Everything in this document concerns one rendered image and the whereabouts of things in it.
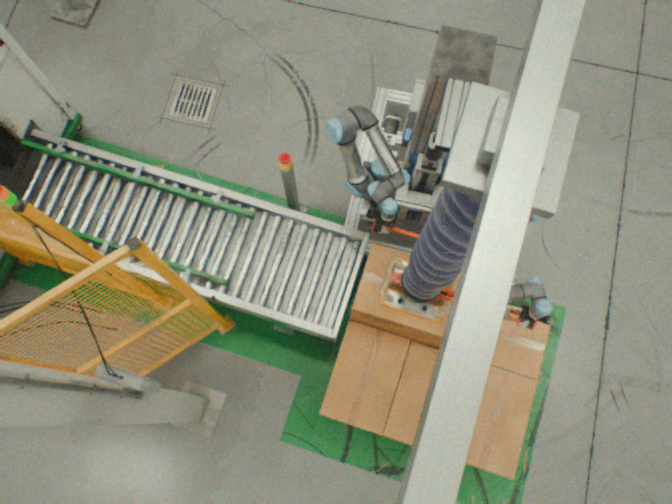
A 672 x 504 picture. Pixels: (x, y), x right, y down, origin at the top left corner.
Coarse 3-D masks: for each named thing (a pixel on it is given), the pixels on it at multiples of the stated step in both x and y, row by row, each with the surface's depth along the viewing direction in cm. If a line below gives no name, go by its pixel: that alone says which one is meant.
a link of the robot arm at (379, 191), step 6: (372, 186) 315; (378, 186) 315; (384, 186) 315; (390, 186) 315; (372, 192) 315; (378, 192) 314; (384, 192) 315; (390, 192) 317; (378, 198) 314; (384, 198) 313; (378, 204) 316
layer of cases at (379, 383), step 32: (352, 320) 385; (352, 352) 379; (384, 352) 379; (416, 352) 379; (512, 352) 380; (352, 384) 374; (384, 384) 374; (416, 384) 375; (512, 384) 375; (352, 416) 369; (384, 416) 370; (416, 416) 370; (480, 416) 370; (512, 416) 370; (480, 448) 365; (512, 448) 365
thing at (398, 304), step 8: (400, 296) 345; (384, 304) 345; (392, 304) 344; (400, 304) 344; (424, 304) 344; (432, 304) 345; (408, 312) 344; (416, 312) 343; (424, 312) 343; (432, 320) 343
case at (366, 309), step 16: (368, 256) 354; (384, 256) 354; (400, 256) 354; (368, 272) 351; (384, 272) 351; (368, 288) 349; (400, 288) 349; (368, 304) 347; (368, 320) 367; (384, 320) 350; (400, 320) 344; (416, 320) 344; (416, 336) 368; (432, 336) 351
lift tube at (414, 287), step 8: (408, 264) 302; (408, 272) 299; (408, 280) 306; (416, 280) 292; (408, 288) 315; (416, 288) 302; (424, 288) 294; (432, 288) 294; (440, 288) 297; (416, 296) 317; (424, 296) 313; (432, 296) 315
